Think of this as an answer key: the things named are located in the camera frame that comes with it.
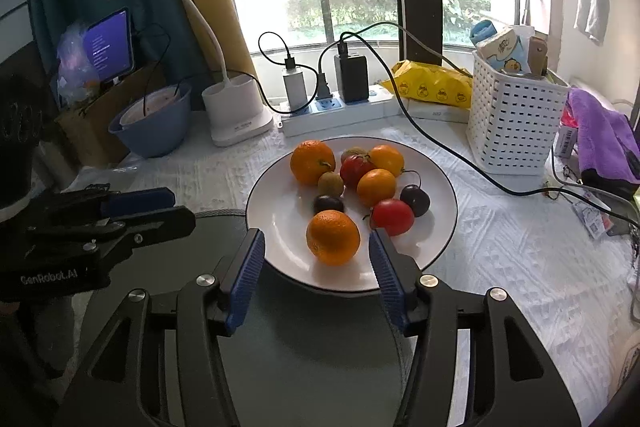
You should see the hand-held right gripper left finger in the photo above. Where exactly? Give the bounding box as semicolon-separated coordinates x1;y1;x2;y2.
52;228;267;427

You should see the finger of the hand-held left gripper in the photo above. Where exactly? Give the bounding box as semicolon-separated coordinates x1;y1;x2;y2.
85;205;197;258
60;187;177;220

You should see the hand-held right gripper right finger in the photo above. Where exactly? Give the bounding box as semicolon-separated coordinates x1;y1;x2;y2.
369;228;583;427

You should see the white plate with dark rim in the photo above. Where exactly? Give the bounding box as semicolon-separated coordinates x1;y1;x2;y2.
245;136;458;293

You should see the red tomato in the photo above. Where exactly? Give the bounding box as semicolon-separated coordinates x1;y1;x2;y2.
340;154;377;190
369;199;416;237

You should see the dark plum with stem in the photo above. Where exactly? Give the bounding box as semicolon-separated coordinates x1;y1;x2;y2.
399;170;432;218

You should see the yellowish orange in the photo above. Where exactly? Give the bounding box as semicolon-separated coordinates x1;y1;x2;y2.
369;145;405;178

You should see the large orange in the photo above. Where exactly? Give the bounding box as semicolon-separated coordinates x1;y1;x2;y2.
290;140;337;186

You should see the blue bowl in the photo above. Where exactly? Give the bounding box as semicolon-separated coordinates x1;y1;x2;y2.
108;82;193;158

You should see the cardboard box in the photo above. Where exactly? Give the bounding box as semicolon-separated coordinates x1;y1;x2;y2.
54;64;168;168

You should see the grey round mat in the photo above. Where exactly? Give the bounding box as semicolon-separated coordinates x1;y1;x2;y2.
82;209;416;427

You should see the white desk lamp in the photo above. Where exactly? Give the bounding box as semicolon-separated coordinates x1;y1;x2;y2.
91;0;275;148

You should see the clear plastic bag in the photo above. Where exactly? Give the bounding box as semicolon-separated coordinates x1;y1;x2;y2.
55;21;108;108

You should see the tablet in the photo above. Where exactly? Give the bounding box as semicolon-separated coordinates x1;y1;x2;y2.
85;8;136;82

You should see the white flat box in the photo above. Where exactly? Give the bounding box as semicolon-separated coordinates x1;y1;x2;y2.
400;99;472;124

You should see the white power strip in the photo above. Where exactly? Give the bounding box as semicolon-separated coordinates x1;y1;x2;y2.
277;89;401;138

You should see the white charger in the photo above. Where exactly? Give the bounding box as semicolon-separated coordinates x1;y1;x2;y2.
282;54;307;110

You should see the yellow curtain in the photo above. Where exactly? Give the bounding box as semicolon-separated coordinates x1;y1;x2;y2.
150;0;261;98

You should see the yellow printed bag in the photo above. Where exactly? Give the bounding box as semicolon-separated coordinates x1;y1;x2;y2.
380;61;475;109

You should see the white perforated basket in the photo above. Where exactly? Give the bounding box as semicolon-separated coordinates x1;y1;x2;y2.
466;49;571;176

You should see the black charger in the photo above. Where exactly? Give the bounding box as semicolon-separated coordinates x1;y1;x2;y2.
334;39;370;104

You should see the white label tag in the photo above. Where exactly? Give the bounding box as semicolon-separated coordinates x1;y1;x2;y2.
572;199;621;240

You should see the white labelled box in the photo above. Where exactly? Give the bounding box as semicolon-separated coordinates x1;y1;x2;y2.
551;117;581;158

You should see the tissue packet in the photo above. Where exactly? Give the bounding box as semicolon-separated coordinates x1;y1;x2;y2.
475;28;533;75

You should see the purple cloth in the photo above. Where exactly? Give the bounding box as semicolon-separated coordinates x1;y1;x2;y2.
567;88;640;182

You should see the blue rolled item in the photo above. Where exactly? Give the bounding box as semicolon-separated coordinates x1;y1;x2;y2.
470;20;496;45

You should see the brown paper tag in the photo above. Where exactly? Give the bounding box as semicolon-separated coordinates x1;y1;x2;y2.
527;36;550;75

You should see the thin black tablet cable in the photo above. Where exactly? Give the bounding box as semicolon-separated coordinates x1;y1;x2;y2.
130;24;193;120

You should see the thick black cable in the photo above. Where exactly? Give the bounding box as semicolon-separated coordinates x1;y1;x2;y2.
320;22;640;228

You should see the thin black charger cable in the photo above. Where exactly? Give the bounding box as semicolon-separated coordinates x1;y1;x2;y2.
245;32;326;115

